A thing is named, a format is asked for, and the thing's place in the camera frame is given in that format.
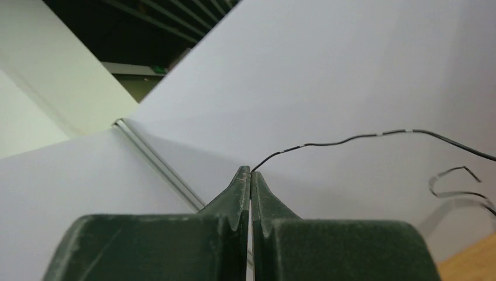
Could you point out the aluminium corner frame post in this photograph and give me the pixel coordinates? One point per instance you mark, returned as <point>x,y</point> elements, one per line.
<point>174,181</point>

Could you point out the black left gripper left fingers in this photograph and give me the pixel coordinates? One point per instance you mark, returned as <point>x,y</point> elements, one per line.
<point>208,245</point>

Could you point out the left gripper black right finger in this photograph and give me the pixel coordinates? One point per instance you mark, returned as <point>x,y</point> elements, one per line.
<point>288,247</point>

